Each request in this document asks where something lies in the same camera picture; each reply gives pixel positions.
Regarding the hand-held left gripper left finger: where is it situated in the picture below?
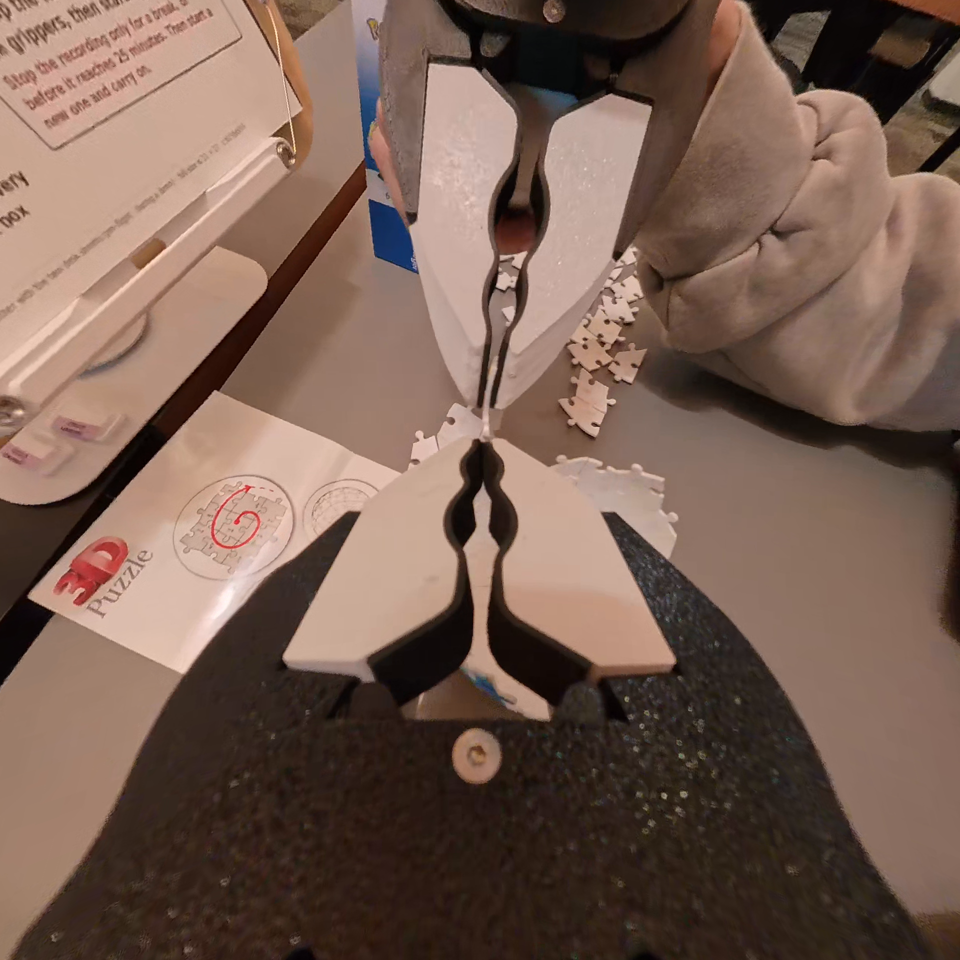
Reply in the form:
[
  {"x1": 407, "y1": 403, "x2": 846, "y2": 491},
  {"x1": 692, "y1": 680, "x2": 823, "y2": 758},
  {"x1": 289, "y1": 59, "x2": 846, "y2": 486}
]
[{"x1": 283, "y1": 438, "x2": 483, "y2": 706}]

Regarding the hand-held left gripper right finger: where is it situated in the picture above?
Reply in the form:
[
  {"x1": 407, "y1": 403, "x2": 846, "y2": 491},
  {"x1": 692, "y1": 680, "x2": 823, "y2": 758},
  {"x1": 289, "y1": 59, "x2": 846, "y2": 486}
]
[{"x1": 480, "y1": 438, "x2": 676, "y2": 706}]

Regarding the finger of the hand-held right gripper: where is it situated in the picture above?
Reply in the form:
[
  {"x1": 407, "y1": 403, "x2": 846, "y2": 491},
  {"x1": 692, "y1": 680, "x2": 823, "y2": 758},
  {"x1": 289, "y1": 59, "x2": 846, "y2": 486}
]
[
  {"x1": 411, "y1": 62, "x2": 524, "y2": 410},
  {"x1": 491, "y1": 88, "x2": 654, "y2": 412}
]

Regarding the assembled white puzzle ball section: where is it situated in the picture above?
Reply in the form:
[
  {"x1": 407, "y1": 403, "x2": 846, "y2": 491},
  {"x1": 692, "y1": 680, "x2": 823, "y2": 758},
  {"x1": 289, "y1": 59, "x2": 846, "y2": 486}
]
[{"x1": 408, "y1": 401, "x2": 680, "y2": 560}]

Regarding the white puzzle piece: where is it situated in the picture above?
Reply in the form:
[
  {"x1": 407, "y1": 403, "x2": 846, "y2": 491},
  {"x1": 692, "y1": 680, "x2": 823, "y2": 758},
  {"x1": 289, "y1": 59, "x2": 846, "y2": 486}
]
[{"x1": 478, "y1": 360, "x2": 502, "y2": 444}]

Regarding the person's right forearm grey sleeve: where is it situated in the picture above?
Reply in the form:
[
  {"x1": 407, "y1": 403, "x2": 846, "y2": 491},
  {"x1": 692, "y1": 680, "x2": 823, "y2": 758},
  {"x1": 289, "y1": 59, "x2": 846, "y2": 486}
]
[{"x1": 636, "y1": 0, "x2": 960, "y2": 432}]

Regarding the blue puzzle box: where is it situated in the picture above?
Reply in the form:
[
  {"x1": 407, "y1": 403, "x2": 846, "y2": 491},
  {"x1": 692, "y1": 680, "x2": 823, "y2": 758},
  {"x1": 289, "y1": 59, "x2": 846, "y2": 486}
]
[{"x1": 352, "y1": 0, "x2": 421, "y2": 275}]

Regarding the pile of loose puzzle pieces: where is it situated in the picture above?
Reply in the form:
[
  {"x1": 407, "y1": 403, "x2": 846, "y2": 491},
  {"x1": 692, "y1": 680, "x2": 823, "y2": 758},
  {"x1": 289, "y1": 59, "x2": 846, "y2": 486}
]
[{"x1": 495, "y1": 247, "x2": 650, "y2": 440}]

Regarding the puzzle instruction leaflet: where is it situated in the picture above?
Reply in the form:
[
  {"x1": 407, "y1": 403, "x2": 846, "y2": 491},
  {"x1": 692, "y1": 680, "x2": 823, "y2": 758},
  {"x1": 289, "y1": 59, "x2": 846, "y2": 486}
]
[{"x1": 28, "y1": 390, "x2": 402, "y2": 675}]

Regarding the person's right hand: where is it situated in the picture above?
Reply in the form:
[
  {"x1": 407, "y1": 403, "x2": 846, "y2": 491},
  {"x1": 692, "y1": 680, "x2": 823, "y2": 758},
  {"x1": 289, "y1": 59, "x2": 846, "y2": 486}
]
[{"x1": 705, "y1": 0, "x2": 753, "y2": 102}]

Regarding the white document stand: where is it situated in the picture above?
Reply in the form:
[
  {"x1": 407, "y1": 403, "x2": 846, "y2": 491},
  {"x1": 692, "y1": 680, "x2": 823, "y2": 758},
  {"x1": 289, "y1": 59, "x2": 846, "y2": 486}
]
[{"x1": 0, "y1": 138, "x2": 295, "y2": 505}]

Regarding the small purple label holder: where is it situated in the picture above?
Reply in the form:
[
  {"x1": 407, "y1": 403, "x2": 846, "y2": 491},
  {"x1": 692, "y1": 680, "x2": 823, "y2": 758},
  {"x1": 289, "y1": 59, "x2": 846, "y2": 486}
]
[
  {"x1": 48, "y1": 411, "x2": 125, "y2": 445},
  {"x1": 0, "y1": 438, "x2": 74, "y2": 476}
]

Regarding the printed task instruction sheet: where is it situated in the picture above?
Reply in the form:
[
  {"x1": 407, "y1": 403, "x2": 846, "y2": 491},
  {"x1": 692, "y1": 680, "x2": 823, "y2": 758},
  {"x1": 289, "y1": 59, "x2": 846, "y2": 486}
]
[{"x1": 0, "y1": 0, "x2": 303, "y2": 331}]

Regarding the metal wire clip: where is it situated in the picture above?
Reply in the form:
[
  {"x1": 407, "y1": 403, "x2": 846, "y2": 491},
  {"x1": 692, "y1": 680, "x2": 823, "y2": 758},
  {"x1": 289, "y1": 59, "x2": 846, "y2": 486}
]
[{"x1": 255, "y1": 0, "x2": 299, "y2": 166}]

